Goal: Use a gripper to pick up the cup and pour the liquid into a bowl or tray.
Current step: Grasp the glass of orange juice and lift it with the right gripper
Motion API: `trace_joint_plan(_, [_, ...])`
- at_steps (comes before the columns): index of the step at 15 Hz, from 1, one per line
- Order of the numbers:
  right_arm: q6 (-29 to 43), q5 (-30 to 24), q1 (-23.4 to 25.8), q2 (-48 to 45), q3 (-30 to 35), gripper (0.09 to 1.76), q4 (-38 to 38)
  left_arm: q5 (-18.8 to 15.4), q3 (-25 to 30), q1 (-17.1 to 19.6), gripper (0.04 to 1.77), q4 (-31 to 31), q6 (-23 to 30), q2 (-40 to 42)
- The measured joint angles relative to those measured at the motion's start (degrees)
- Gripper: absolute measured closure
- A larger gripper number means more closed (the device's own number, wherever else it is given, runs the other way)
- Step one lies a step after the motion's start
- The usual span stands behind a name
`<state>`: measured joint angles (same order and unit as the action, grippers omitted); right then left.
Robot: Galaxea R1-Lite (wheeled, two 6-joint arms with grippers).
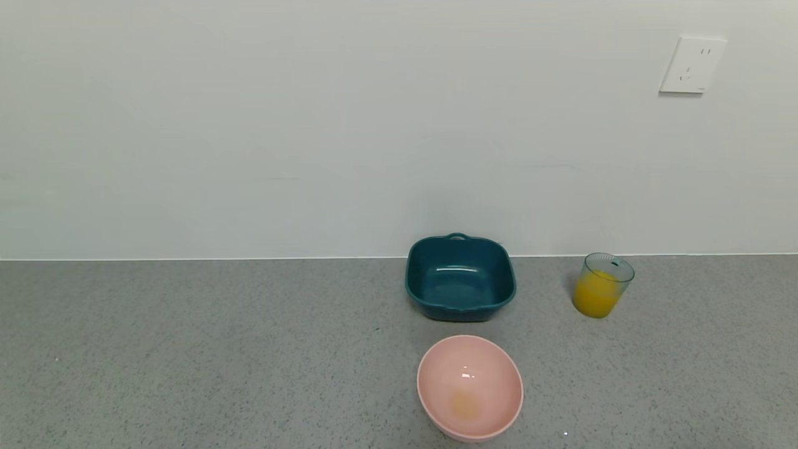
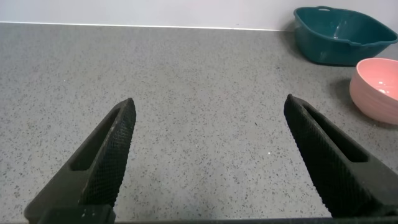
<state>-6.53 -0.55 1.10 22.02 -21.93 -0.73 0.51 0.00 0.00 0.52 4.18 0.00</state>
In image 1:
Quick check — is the clear cup with juice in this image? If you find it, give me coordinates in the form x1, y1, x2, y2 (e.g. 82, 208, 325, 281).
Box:
572, 252, 635, 319

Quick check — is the pink round bowl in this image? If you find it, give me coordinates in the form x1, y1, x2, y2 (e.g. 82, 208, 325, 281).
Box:
416, 335, 524, 443

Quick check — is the teal square plastic basin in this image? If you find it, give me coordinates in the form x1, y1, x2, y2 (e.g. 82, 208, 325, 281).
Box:
405, 232, 517, 323

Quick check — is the white wall socket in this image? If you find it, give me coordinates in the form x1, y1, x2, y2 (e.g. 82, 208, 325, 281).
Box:
658, 36, 728, 95

